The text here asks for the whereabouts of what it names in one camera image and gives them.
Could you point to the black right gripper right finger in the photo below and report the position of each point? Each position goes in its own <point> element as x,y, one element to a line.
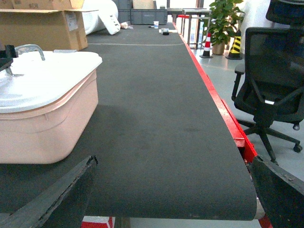
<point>281,194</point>

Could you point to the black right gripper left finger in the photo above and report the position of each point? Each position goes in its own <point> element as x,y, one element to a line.
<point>62,205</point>

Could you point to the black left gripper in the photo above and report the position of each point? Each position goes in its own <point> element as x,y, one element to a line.
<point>7,54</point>

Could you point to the white box lid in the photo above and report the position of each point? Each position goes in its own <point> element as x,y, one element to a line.
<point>33,83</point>

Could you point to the pink plastic storage box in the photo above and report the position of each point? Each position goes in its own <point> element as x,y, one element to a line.
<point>48,134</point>

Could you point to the brown cardboard box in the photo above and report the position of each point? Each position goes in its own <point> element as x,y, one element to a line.
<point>50,24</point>

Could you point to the black office chair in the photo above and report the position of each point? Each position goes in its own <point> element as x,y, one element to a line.
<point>270,83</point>

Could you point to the dark grey table mat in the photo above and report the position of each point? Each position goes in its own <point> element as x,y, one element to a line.
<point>154,118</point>

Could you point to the grey plastic crate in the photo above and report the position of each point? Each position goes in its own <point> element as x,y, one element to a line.
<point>141,12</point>

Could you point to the yellow black striped bollard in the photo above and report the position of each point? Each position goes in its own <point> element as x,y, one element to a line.
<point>234,53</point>

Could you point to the white paper cup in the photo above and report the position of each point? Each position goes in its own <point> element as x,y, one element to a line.
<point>156,24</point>

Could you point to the distant red white cone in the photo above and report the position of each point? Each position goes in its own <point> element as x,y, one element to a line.
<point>206,51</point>

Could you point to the potted green plant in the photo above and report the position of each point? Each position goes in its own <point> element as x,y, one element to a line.
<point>225,16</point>

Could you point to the red metal table frame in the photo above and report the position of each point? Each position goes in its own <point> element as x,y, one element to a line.
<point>221,107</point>

